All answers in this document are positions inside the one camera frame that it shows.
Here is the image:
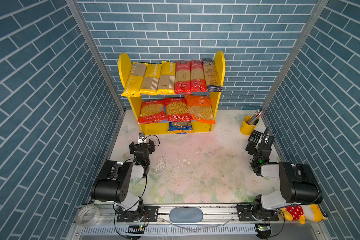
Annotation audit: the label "yellow pen cup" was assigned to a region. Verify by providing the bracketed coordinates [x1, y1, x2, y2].
[240, 116, 257, 136]

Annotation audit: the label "coloured pens in cup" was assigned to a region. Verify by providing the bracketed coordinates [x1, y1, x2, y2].
[247, 110, 263, 126]

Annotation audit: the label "orange pasta bag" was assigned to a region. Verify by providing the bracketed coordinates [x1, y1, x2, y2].
[186, 95, 216, 125]

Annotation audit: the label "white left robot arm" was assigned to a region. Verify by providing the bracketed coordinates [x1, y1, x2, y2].
[91, 139, 156, 223]

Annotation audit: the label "red fusilli bag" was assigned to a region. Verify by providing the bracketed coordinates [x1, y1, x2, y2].
[164, 98, 192, 122]
[138, 100, 167, 125]

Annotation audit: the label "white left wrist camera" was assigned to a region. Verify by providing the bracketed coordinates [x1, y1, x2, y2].
[138, 133, 146, 144]

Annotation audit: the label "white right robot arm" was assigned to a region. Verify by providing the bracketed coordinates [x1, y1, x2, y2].
[237, 131, 323, 225]

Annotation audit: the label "red spaghetti bag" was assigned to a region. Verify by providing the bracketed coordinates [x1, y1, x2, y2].
[175, 61, 192, 94]
[191, 60, 207, 93]

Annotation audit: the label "grey oval pad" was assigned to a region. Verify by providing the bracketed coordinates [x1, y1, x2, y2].
[169, 207, 203, 224]

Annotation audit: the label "yellow spaghetti bag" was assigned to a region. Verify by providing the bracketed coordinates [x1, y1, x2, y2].
[122, 63, 149, 97]
[139, 64, 162, 96]
[157, 61, 176, 95]

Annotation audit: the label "black calculator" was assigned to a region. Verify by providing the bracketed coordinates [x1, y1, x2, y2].
[246, 131, 263, 156]

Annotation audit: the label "blue Moli spaghetti bag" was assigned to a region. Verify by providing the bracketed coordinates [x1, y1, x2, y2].
[203, 58, 223, 92]

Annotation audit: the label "clear tape roll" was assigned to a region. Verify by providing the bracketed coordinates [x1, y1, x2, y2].
[75, 204, 101, 228]

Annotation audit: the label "yellow plush toy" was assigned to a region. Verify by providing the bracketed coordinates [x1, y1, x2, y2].
[281, 205, 328, 225]

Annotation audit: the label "blue macaroni bag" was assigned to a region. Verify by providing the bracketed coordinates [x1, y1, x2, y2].
[168, 122, 194, 134]

